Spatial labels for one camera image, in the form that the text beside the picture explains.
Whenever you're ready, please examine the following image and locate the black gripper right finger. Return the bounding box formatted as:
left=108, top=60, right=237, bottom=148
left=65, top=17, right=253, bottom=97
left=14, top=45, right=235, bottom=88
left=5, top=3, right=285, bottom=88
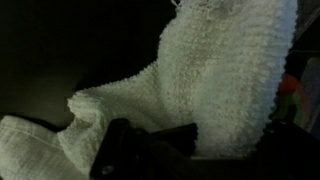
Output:
left=151, top=123, right=198, bottom=157

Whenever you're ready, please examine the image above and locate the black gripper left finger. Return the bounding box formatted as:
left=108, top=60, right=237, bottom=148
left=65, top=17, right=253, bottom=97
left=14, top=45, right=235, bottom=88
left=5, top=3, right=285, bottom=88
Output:
left=89, top=117, right=148, bottom=180

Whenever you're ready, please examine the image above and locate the white towel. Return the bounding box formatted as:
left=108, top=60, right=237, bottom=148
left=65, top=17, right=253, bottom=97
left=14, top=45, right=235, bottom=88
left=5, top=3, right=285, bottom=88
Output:
left=0, top=0, right=298, bottom=180

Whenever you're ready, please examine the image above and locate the green plush toy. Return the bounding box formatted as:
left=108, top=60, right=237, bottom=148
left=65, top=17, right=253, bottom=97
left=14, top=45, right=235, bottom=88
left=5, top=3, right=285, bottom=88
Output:
left=270, top=92, right=308, bottom=128

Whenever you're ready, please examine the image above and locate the red ball toy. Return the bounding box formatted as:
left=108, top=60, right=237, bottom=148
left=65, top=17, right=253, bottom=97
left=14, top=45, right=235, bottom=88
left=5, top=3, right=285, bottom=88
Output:
left=277, top=74, right=303, bottom=104

